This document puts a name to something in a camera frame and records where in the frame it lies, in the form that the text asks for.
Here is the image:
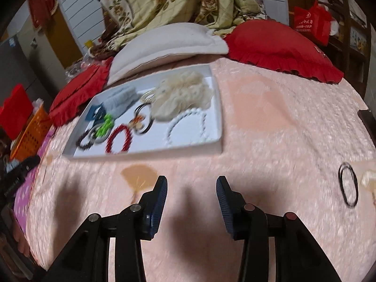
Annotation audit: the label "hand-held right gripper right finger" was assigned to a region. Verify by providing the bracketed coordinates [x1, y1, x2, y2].
[216, 175, 338, 282]

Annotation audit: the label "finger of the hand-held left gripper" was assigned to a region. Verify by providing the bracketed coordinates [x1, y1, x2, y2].
[6, 156, 42, 178]

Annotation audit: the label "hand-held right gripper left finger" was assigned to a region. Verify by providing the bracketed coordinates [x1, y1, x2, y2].
[41, 175, 168, 282]

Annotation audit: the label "dark sparkly hair tie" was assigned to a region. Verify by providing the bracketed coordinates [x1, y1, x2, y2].
[76, 126, 102, 150]

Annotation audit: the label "white pearl necklace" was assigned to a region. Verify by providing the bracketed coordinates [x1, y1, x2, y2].
[164, 108, 210, 147]

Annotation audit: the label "red bead bracelet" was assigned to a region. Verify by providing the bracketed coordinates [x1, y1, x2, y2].
[106, 125, 133, 155]

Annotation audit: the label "white shallow box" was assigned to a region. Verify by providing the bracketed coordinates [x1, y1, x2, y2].
[62, 63, 223, 160]

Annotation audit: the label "brown cord pendant bracelet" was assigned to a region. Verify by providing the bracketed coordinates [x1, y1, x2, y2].
[129, 104, 155, 136]

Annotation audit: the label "green bead bracelet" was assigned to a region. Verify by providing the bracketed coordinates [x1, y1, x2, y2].
[94, 114, 116, 138]

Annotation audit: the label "grey fluffy scrunchie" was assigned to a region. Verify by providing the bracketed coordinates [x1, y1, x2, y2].
[103, 86, 141, 118]

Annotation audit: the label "gold bead tassel bracelet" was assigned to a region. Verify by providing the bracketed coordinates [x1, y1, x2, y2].
[139, 90, 157, 105]

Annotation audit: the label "person's left hand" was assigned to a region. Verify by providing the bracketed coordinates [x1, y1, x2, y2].
[10, 208, 31, 259]

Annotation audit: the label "purple mat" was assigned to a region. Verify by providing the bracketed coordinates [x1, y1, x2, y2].
[13, 129, 56, 212]

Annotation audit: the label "orange plastic basket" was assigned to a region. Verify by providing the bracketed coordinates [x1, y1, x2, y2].
[10, 106, 52, 162]

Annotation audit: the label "plain red bag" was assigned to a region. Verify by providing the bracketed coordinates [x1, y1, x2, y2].
[0, 84, 34, 140]

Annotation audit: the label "blue hair claw clip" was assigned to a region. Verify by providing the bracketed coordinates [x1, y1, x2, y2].
[85, 103, 108, 122]

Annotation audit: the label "small red ruffled pillow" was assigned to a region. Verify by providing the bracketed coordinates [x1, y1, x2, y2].
[48, 57, 114, 127]

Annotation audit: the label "grey refrigerator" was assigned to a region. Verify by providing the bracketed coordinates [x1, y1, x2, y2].
[0, 32, 39, 106]

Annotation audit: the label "clear plastic bags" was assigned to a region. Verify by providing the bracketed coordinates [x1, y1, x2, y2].
[66, 56, 91, 78]

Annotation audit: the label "cream ruffled scrunchie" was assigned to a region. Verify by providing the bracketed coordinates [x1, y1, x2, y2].
[151, 70, 213, 121]

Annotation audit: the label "cream fabric piece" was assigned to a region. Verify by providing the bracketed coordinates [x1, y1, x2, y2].
[361, 170, 376, 206]

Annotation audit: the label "white pillow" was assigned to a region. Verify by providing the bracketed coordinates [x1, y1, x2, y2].
[107, 23, 230, 86]

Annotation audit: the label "red hanging cloth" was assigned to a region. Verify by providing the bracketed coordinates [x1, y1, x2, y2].
[28, 0, 59, 30]

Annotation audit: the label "large red ruffled pillow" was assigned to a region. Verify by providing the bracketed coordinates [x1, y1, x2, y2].
[223, 22, 344, 84]

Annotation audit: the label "floral quilt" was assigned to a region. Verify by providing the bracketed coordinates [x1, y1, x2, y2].
[90, 0, 266, 59]

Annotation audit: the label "red printed tote bag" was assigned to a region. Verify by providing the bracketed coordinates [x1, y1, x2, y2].
[294, 0, 332, 47]

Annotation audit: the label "wooden shelf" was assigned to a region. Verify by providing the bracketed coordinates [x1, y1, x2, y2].
[323, 0, 371, 100]

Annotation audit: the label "black elastic hair tie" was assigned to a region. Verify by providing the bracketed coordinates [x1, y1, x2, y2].
[338, 162, 359, 208]

